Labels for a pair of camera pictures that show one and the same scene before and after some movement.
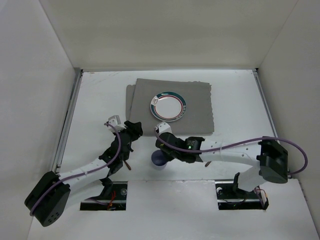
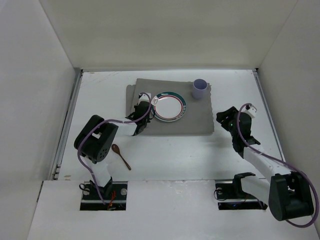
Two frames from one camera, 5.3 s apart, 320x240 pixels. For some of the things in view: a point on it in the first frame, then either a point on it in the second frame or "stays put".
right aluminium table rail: (268, 108) stays put
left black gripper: (129, 134) to (140, 120)
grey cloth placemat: (197, 118) stays put
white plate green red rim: (168, 106) stays put
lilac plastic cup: (159, 159) to (199, 87)
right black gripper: (165, 146) to (226, 116)
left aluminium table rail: (64, 132) stays put
